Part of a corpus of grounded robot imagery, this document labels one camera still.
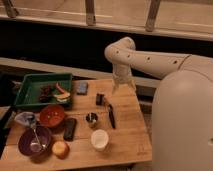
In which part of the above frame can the white plastic cup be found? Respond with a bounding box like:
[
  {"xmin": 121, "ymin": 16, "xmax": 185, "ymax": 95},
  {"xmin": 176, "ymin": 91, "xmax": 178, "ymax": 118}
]
[{"xmin": 91, "ymin": 129, "xmax": 109, "ymax": 151}]

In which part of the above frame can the orange apple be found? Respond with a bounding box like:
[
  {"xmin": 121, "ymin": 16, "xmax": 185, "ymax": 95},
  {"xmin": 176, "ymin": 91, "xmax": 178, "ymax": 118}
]
[{"xmin": 52, "ymin": 141, "xmax": 69, "ymax": 158}]

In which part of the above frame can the green plastic tray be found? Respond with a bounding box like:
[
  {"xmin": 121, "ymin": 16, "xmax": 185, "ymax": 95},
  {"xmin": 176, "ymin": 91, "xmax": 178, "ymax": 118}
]
[{"xmin": 14, "ymin": 73, "xmax": 72, "ymax": 110}]

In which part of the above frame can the small metal cup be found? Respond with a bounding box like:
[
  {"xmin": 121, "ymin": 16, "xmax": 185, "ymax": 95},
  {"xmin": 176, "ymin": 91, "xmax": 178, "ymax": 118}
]
[{"xmin": 86, "ymin": 113, "xmax": 98, "ymax": 128}]

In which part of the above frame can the purple bowl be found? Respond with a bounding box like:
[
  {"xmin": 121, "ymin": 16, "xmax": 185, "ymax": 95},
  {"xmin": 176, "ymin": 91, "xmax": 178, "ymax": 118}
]
[{"xmin": 18, "ymin": 126, "xmax": 52, "ymax": 157}]

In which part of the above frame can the dark brown toy food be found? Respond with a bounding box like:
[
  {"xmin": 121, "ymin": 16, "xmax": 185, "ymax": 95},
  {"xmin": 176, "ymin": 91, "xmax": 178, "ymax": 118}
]
[{"xmin": 39, "ymin": 86, "xmax": 53, "ymax": 103}]

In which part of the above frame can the red and yellow toy food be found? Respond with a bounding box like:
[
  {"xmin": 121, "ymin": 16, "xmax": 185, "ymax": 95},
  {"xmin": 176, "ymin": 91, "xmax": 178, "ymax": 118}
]
[{"xmin": 54, "ymin": 83, "xmax": 70, "ymax": 102}]

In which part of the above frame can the metal spoon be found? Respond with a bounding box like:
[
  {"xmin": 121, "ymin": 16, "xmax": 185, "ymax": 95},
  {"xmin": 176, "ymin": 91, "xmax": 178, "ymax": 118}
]
[{"xmin": 30, "ymin": 126, "xmax": 46, "ymax": 152}]

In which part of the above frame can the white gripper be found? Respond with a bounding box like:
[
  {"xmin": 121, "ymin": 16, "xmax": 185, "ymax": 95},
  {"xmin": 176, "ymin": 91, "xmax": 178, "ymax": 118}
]
[{"xmin": 112, "ymin": 65, "xmax": 136, "ymax": 94}]

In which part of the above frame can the black remote control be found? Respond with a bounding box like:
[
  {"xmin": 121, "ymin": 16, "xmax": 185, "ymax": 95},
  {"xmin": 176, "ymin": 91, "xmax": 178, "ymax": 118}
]
[{"xmin": 63, "ymin": 118, "xmax": 77, "ymax": 141}]

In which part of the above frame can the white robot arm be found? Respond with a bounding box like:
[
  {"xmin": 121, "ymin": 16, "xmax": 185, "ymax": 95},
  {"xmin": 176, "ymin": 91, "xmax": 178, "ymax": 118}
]
[{"xmin": 105, "ymin": 37, "xmax": 213, "ymax": 171}]

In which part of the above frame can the red bowl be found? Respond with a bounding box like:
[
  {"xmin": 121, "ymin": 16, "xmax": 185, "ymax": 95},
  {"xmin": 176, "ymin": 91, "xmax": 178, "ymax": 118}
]
[{"xmin": 39, "ymin": 104, "xmax": 65, "ymax": 128}]

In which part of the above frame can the blue sponge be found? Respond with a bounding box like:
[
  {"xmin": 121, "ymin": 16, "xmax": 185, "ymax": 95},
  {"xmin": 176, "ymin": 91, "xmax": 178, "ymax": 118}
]
[{"xmin": 77, "ymin": 82, "xmax": 88, "ymax": 95}]

